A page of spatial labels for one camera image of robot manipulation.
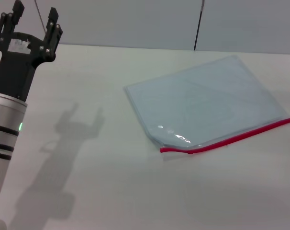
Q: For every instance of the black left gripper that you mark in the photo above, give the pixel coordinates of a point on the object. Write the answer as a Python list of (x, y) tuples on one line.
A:
[(15, 72)]

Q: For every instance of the clear document bag red zipper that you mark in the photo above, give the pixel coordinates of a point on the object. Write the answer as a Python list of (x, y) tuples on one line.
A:
[(202, 100)]

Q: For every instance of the red zipper slider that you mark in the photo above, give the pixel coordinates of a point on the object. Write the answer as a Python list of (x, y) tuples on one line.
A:
[(190, 152)]

